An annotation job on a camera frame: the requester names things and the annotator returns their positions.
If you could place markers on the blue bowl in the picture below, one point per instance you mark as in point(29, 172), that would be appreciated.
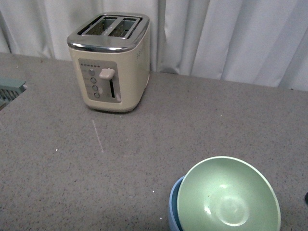
point(173, 219)

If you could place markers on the green bowl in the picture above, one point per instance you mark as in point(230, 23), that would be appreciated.
point(224, 193)

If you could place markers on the cream toaster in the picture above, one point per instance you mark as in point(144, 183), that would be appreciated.
point(111, 57)

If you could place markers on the white curtain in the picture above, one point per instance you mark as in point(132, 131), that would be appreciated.
point(262, 42)

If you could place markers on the green dish rack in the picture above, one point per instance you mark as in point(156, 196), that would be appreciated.
point(10, 89)

